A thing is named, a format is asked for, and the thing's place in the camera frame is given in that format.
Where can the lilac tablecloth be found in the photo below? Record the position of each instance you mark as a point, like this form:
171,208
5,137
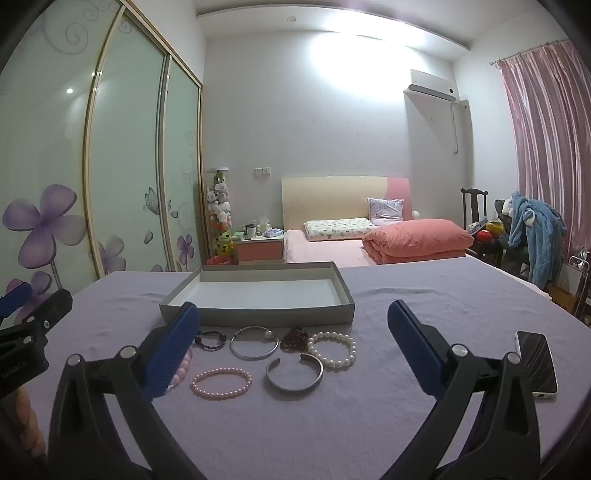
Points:
323,429

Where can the white air conditioner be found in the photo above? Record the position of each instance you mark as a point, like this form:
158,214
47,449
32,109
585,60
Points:
431,87

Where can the pink and cream nightstand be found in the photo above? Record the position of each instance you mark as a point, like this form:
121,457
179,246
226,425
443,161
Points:
258,249

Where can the curtain rod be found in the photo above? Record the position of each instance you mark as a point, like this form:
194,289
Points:
531,51

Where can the white printed pillow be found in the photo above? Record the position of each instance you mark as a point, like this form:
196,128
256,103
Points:
337,228

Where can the lilac pillow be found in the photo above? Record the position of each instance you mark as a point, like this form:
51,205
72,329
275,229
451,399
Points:
385,210

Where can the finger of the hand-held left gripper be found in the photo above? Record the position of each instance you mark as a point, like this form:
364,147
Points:
55,307
14,297

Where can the tower of plush toys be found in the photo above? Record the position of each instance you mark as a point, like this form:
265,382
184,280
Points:
219,212

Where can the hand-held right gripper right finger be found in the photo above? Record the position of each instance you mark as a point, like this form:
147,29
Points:
415,348

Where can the thin silver bangle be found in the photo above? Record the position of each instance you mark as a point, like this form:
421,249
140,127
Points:
254,358

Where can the red waste bin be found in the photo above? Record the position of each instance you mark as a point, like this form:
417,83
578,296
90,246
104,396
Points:
218,261

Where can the dark wooden chair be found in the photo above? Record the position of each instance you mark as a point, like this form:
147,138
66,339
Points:
473,203

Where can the colourful toy pile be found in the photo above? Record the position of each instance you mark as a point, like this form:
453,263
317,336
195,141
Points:
487,233

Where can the pink bed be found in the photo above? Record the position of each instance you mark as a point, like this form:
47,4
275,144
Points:
323,251

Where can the grey cardboard tray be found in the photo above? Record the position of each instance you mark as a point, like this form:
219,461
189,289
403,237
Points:
258,295

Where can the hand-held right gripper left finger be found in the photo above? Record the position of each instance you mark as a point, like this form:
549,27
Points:
168,355

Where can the flower-print sliding-door wardrobe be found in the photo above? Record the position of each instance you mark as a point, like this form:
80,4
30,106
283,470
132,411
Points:
129,161

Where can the white wall sockets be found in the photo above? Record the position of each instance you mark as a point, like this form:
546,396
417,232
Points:
263,171

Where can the white smartphone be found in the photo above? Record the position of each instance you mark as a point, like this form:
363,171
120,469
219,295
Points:
538,364

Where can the person's left hand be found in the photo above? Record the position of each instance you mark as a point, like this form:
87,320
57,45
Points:
27,420

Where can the blue cloth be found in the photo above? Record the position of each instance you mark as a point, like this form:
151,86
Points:
273,233

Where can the pink curtain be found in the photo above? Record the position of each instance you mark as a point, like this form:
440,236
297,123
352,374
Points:
549,152

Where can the blue fleece garment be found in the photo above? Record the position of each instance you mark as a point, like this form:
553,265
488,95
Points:
540,235

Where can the metal rack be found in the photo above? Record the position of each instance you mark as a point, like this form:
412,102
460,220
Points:
579,261

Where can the folded coral quilt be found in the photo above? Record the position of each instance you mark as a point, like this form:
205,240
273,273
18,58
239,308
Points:
415,240

